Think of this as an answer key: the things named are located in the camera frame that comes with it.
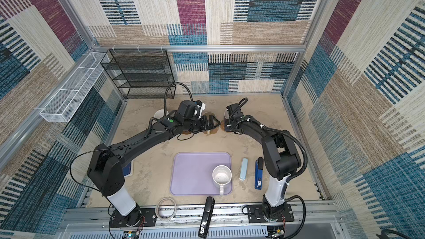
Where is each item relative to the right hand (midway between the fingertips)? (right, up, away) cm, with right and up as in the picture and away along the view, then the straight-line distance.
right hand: (230, 127), depth 96 cm
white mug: (-5, -23, -13) cm, 27 cm away
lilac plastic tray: (-21, -22, -12) cm, 33 cm away
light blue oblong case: (+5, -22, -14) cm, 27 cm away
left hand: (-9, +4, -16) cm, 19 cm away
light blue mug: (-41, +8, 0) cm, 41 cm away
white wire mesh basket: (-74, +11, -26) cm, 79 cm away
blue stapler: (+13, -22, -12) cm, 28 cm away
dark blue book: (-39, -12, -38) cm, 56 cm away
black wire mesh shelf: (-57, +33, +13) cm, 67 cm away
